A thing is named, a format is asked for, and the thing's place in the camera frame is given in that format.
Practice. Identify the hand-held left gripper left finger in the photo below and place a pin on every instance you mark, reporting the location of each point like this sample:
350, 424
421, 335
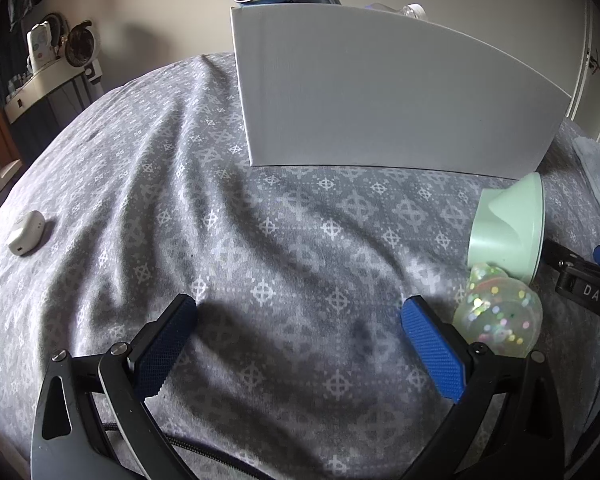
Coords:
165, 345

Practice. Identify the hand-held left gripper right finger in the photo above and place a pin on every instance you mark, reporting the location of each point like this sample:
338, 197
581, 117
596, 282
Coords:
432, 347

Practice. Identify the clear glitter ball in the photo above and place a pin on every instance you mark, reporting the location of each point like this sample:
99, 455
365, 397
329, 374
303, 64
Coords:
500, 315

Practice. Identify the mint green bowl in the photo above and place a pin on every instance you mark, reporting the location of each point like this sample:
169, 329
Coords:
510, 230

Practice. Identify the white cardboard box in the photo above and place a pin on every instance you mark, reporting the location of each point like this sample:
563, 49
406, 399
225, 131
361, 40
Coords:
380, 90

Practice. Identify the clear plastic bottle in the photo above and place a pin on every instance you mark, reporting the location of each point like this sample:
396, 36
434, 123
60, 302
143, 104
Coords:
405, 10

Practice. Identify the grey cloth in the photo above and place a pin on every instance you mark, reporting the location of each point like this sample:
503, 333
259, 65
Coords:
597, 175

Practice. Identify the grey patterned blanket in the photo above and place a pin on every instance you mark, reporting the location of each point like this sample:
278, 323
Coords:
280, 260

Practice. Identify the small white device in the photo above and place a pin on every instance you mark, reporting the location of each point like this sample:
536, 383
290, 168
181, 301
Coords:
26, 234

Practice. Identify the metal door latch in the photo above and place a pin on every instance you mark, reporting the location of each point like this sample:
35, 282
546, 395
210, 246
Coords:
593, 61

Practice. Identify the black desk fan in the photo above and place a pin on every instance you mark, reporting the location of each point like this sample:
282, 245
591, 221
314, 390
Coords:
77, 42

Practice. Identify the white appliance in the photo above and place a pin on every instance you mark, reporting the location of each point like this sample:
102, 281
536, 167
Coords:
40, 45

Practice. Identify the white wall shelf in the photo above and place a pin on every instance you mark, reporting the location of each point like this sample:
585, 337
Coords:
45, 87

